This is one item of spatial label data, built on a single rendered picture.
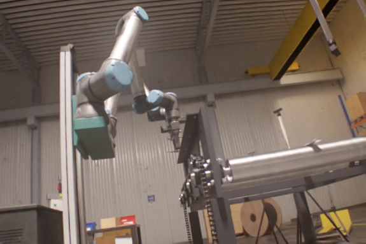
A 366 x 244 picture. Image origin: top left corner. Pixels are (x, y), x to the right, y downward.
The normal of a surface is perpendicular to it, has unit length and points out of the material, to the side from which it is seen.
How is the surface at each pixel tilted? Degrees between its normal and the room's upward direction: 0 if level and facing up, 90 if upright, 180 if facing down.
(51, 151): 90
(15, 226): 90
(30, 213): 90
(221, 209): 90
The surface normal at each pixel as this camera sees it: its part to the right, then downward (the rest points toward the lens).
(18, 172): 0.04, -0.37
